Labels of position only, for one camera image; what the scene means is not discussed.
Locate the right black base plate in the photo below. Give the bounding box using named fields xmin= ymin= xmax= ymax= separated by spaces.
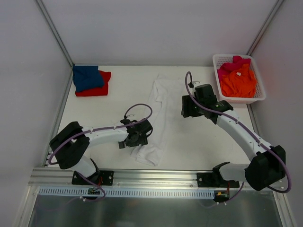
xmin=196 ymin=172 xmax=240 ymax=188

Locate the folded blue t shirt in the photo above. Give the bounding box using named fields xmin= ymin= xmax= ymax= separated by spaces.
xmin=72 ymin=66 xmax=104 ymax=92

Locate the white t shirt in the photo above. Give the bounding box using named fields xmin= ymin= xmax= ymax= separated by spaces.
xmin=131 ymin=74 xmax=185 ymax=166

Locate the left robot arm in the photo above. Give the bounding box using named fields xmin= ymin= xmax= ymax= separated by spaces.
xmin=49 ymin=118 xmax=153 ymax=185

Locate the folded red t shirt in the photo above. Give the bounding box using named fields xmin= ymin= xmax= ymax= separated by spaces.
xmin=75 ymin=70 xmax=112 ymax=97

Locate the white plastic basket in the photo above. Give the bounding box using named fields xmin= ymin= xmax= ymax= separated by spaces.
xmin=213 ymin=54 xmax=266 ymax=104

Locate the orange t shirt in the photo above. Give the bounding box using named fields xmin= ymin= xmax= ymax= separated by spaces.
xmin=220 ymin=64 xmax=257 ymax=98

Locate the pink t shirt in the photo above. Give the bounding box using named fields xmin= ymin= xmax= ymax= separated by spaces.
xmin=217 ymin=55 xmax=251 ymax=82

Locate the right aluminium frame post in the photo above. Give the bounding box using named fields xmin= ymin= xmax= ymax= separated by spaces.
xmin=246 ymin=0 xmax=285 ymax=56

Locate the white slotted cable duct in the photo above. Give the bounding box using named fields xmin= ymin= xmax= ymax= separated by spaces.
xmin=38 ymin=187 xmax=215 ymax=200

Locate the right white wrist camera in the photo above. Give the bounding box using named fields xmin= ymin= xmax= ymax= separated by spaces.
xmin=192 ymin=81 xmax=202 ymax=88

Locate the aluminium frame post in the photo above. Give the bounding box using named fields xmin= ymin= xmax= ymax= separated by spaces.
xmin=246 ymin=0 xmax=285 ymax=56
xmin=34 ymin=0 xmax=73 ymax=67

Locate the left aluminium frame post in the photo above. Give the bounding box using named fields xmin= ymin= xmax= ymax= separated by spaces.
xmin=34 ymin=0 xmax=73 ymax=67

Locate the aluminium mounting rail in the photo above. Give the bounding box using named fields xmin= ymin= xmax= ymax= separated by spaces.
xmin=28 ymin=166 xmax=284 ymax=191

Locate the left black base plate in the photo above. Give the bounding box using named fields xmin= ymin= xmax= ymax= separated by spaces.
xmin=71 ymin=170 xmax=114 ymax=186

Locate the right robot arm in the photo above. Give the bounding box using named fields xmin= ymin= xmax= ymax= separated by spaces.
xmin=181 ymin=82 xmax=287 ymax=191

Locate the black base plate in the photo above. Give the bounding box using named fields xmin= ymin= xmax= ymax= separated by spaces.
xmin=196 ymin=172 xmax=240 ymax=188
xmin=71 ymin=170 xmax=114 ymax=186

